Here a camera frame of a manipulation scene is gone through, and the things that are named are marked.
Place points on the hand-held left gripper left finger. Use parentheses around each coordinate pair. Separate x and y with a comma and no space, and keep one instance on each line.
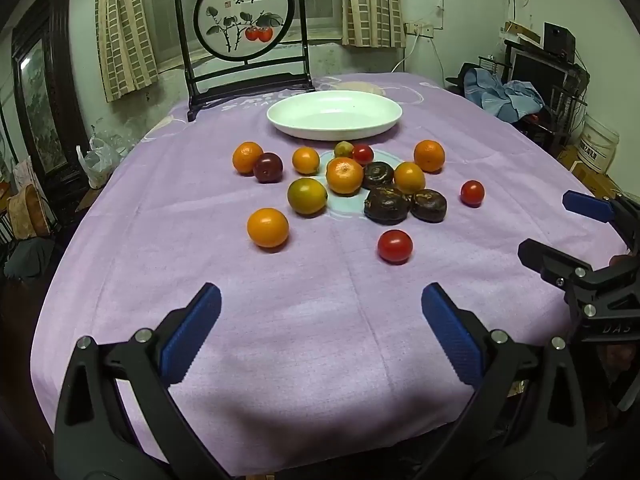
(192,330)

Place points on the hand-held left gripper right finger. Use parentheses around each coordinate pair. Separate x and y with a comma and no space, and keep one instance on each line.
(450,330)

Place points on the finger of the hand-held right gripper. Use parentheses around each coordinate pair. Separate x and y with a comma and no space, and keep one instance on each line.
(587,205)
(550,260)

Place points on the red cherry tomato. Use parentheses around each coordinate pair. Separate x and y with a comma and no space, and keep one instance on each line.
(363,154)
(395,246)
(472,193)

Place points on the large dark brown wrinkled fruit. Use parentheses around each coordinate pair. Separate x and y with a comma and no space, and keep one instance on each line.
(386,206)

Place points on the green-orange mandarin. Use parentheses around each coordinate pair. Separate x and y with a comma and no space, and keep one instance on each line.
(307,196)

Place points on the dark red plum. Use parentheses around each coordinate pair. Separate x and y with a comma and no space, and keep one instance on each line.
(269,168)

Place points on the small orange mandarin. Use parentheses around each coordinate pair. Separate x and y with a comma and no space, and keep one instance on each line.
(305,160)

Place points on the small yellow-green fruit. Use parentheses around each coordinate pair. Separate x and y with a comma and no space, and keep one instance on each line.
(343,149)

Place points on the white oval plate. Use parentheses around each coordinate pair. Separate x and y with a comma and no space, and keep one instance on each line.
(335,110)

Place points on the cardboard box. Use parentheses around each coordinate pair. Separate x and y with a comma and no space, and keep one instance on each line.
(587,177)

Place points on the white plastic bucket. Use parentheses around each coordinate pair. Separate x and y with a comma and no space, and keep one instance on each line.
(597,142)

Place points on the purple printed tablecloth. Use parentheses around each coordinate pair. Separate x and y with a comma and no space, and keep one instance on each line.
(325,300)

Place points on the blue cloth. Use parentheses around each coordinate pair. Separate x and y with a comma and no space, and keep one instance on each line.
(505,95)

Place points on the black monitor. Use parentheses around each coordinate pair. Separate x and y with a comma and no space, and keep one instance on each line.
(537,70)

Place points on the black speaker box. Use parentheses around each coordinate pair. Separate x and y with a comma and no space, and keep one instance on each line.
(559,37)

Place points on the black hat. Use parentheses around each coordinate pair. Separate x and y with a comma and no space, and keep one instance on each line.
(460,77)

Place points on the white plastic bag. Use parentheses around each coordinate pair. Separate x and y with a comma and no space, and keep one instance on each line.
(100,162)

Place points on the woven brown basket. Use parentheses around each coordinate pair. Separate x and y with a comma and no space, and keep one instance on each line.
(27,212)

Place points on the dark wood framed painting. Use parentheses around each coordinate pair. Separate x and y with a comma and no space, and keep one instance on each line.
(42,110)

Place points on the beige checked curtain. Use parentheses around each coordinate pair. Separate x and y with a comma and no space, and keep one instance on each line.
(372,5)
(125,35)

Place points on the white wall power strip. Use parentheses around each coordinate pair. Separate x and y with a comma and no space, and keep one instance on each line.
(419,29)

